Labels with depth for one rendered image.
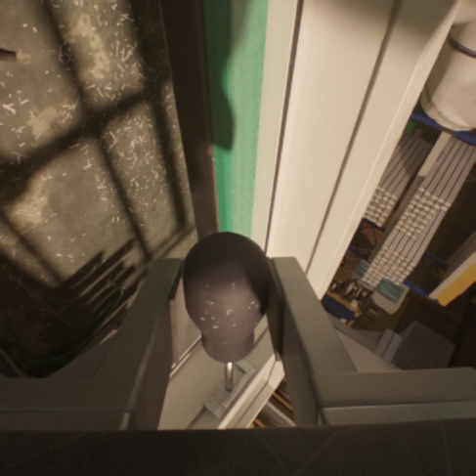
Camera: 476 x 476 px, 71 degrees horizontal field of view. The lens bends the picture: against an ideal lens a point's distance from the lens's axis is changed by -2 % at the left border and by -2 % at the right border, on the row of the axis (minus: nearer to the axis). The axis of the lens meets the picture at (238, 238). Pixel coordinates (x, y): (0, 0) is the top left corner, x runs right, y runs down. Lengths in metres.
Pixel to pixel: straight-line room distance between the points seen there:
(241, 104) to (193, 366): 0.22
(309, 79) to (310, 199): 0.09
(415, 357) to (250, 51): 0.36
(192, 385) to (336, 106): 0.24
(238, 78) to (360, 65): 0.06
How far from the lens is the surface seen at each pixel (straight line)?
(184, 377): 0.32
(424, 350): 0.45
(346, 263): 6.45
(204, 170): 0.23
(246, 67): 0.19
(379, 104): 0.20
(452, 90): 0.93
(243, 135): 0.21
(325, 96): 0.21
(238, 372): 0.31
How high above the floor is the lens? 0.96
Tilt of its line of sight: 21 degrees down
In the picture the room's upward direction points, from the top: 123 degrees clockwise
